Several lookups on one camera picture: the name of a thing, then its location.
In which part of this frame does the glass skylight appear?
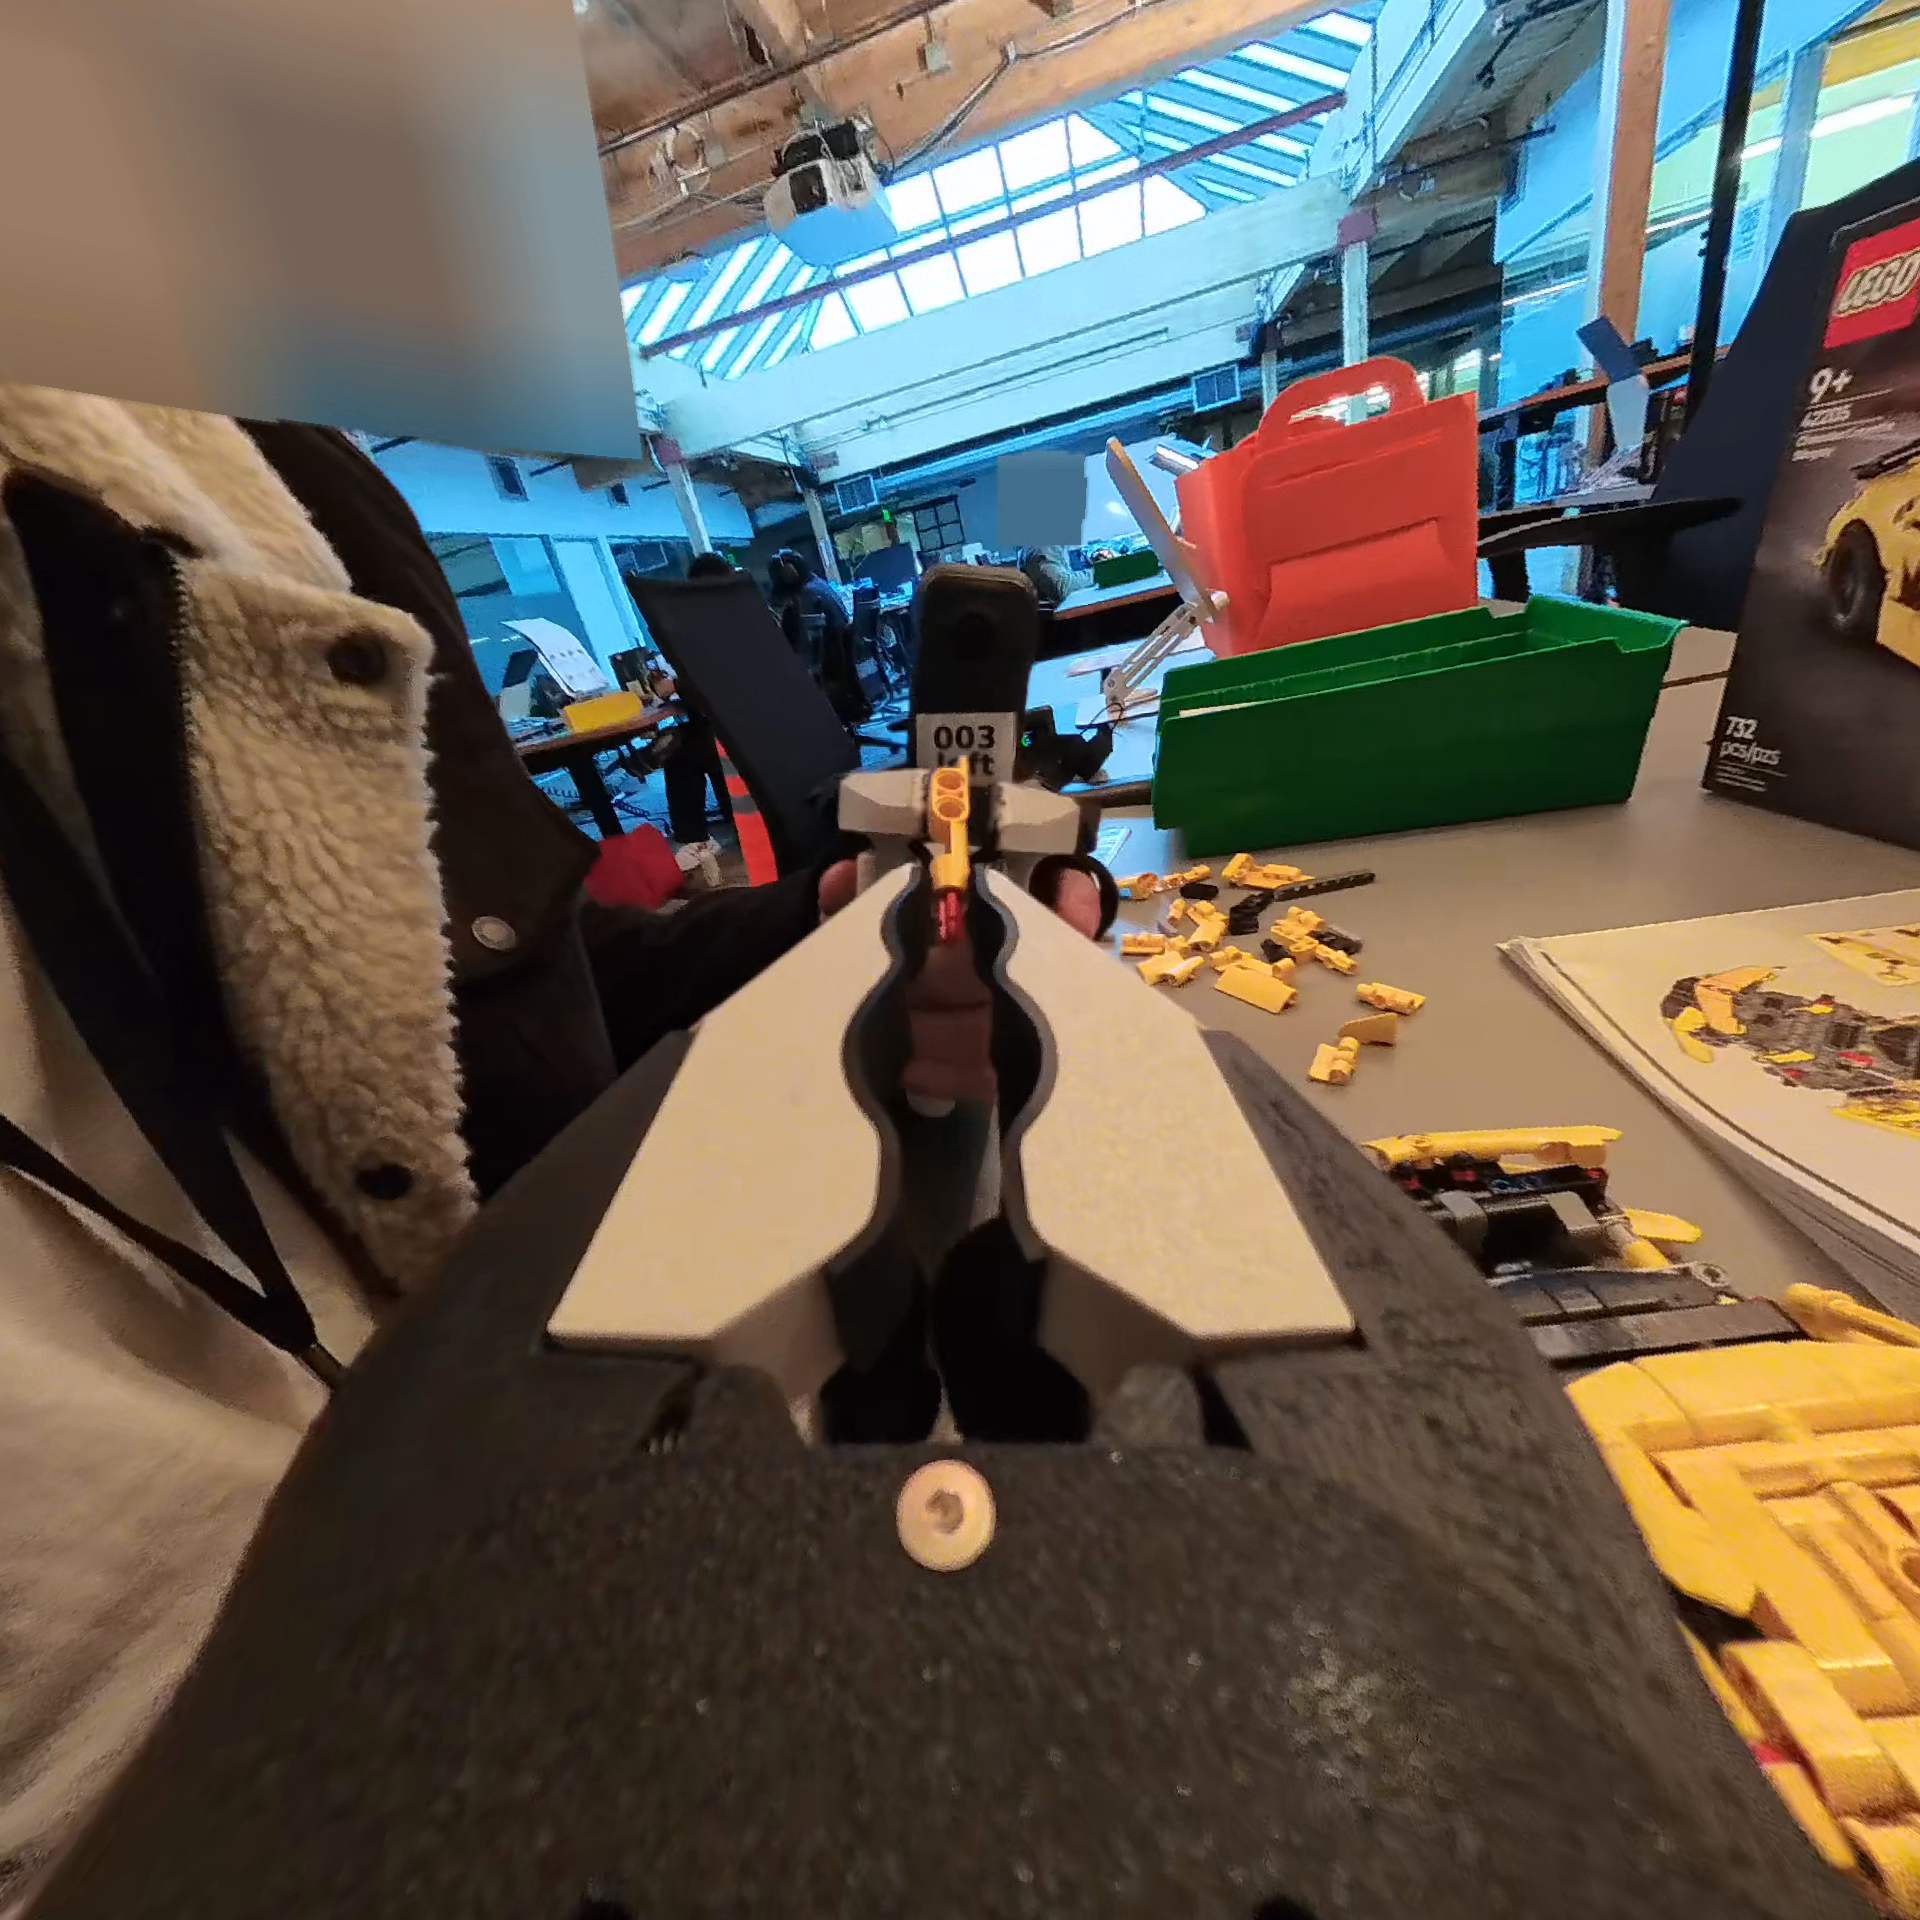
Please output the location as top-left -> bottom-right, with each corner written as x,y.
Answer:
622,8 -> 1378,379

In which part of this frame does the open instruction booklet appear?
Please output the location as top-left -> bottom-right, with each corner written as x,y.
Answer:
1502,892 -> 1920,1323

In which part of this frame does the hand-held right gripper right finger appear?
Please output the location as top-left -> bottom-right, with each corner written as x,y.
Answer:
973,869 -> 1357,1408

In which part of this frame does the person's left hand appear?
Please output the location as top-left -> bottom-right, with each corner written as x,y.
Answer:
819,855 -> 1108,1118

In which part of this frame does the green plastic bin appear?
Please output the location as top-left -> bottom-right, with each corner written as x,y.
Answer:
1151,596 -> 1689,861

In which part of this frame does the person's left forearm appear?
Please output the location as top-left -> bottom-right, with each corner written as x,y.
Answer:
575,863 -> 846,1055

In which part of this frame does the black office chair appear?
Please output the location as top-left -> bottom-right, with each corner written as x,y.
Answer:
1477,202 -> 1856,635

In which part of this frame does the white shirt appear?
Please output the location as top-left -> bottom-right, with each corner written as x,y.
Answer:
0,841 -> 395,1920

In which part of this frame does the black pole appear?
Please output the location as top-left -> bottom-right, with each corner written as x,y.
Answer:
1685,0 -> 1772,365

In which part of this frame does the orange striped cone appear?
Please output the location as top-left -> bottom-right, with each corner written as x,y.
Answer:
717,739 -> 784,891

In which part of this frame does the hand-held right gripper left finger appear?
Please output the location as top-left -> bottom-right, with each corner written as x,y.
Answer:
548,866 -> 921,1419

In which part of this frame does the white ceiling projector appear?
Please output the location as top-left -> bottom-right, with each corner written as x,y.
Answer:
762,121 -> 902,270

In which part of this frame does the wooden metal jointed arm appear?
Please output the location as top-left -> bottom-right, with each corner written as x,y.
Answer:
1101,436 -> 1233,708

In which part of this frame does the black toy car box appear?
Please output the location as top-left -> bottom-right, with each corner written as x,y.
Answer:
1703,158 -> 1920,855

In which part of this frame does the orange red bin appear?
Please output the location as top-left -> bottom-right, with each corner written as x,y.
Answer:
1174,359 -> 1486,660

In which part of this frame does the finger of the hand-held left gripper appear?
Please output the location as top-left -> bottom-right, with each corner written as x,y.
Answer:
973,781 -> 1086,877
835,766 -> 933,873

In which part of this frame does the pile of yellow black bricks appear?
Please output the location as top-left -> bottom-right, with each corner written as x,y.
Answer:
1116,852 -> 1428,1085

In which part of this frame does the black lanyard strap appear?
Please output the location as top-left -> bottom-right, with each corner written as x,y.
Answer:
0,1117 -> 346,1391

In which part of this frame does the yellow toy car model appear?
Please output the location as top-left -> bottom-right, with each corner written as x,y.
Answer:
1360,1124 -> 1920,1920

